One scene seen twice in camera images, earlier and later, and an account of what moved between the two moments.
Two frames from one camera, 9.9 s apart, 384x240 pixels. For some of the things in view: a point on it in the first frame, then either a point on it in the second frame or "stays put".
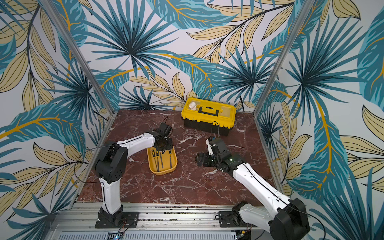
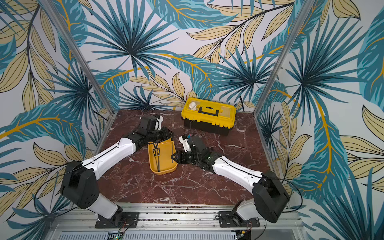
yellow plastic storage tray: (161, 162) stays put
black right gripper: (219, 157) → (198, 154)
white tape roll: (192, 105) stays put
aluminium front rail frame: (154, 221) stays put
